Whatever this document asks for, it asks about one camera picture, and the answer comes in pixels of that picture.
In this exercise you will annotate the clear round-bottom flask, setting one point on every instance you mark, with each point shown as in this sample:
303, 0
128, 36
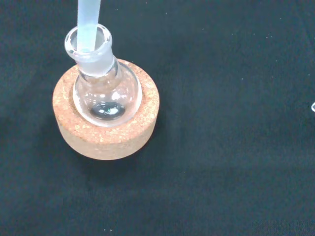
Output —
105, 86

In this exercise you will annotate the black bench cloth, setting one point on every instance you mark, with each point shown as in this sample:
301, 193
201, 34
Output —
221, 147

